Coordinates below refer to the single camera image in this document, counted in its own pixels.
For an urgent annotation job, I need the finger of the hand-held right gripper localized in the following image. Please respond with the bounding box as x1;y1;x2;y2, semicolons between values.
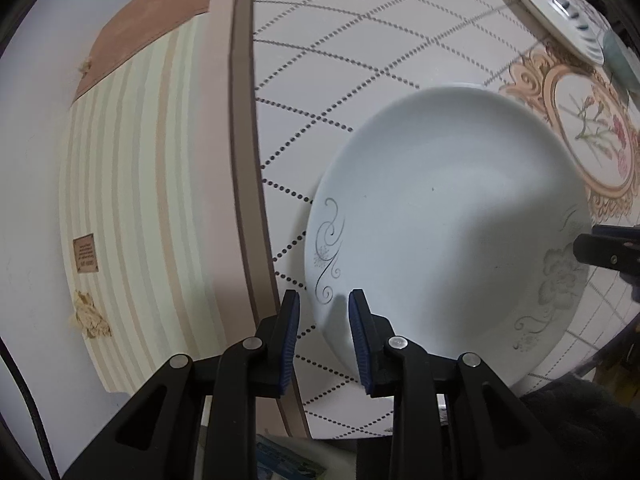
572;224;640;276

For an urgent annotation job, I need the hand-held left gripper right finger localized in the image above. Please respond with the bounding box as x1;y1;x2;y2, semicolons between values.
348;288;566;480

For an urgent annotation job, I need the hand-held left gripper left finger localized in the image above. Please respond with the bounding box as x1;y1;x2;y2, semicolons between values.
62;290;301;480

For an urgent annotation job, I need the white floral-print plate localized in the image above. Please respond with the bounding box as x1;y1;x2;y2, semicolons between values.
304;82;595;401

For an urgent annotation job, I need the white bowl with pale outside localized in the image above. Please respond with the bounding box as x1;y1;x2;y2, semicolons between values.
602;27;640;88

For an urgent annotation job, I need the blue-striped plate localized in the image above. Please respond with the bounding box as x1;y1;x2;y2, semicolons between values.
505;0;608;66

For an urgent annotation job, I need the blue packet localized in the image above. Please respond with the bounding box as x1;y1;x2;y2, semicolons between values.
255;432;328;480

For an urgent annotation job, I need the person's dark fleece clothing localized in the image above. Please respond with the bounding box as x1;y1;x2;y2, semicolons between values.
517;375;640;480

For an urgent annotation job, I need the large crumpled tissue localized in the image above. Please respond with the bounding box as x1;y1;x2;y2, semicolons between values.
67;287;113;341

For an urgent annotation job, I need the striped beige and brown mat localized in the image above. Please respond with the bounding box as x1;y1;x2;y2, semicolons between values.
57;0;241;396

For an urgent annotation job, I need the diamond-pattern floral tablecloth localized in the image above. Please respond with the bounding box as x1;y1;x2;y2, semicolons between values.
200;0;640;441

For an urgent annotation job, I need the black cable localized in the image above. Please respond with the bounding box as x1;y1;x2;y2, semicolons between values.
0;335;61;480

